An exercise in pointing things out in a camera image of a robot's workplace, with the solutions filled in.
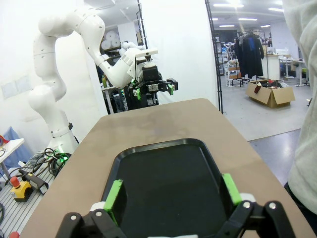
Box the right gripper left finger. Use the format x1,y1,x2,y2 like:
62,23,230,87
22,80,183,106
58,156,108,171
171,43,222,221
54,178,128,238

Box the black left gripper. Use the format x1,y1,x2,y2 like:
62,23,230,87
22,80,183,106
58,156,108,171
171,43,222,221
132,65,180,101

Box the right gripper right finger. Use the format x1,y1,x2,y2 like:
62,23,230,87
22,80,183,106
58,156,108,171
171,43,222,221
214,173,297,238

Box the black control cabinet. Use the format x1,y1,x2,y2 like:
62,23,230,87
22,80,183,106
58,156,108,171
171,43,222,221
108,85,159,115

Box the black serving tray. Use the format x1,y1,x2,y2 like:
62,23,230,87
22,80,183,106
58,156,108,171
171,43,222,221
100,138,238,238

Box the shelf with white rolls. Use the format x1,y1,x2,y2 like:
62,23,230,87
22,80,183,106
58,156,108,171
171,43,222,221
102,29,122,53

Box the black handheld controller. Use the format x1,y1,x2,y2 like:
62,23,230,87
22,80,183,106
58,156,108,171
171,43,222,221
19,169,49,194

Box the person in grey sweatshirt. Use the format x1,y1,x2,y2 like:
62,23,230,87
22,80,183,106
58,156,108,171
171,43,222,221
282,0,317,225

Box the yellow emergency stop box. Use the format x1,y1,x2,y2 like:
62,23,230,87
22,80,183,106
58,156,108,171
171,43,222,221
9,176,33,203

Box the rack of dark coats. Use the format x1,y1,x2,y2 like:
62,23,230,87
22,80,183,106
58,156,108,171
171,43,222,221
234,29,265,87

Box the open cardboard box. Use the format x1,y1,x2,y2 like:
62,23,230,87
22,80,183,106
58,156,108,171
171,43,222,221
245,79,296,109

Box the small white table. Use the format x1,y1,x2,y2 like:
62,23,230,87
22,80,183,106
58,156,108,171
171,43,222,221
0,138,25,179

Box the blue cloth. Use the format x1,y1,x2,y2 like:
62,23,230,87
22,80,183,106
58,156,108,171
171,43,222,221
0,126,33,172

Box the white office desk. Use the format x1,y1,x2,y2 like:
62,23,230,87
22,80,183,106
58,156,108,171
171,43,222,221
262,52,311,87

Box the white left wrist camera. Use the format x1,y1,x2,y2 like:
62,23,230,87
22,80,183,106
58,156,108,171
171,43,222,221
135,49,159,69

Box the black backdrop frame pole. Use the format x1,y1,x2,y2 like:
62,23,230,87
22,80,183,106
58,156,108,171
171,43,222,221
204,0,224,115
137,0,149,50

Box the black cable bundle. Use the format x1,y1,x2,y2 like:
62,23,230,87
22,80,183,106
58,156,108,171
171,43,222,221
37,147,73,175

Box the grey slotted base plate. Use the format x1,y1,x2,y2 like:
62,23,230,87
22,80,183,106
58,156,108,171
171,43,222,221
0,158,58,238

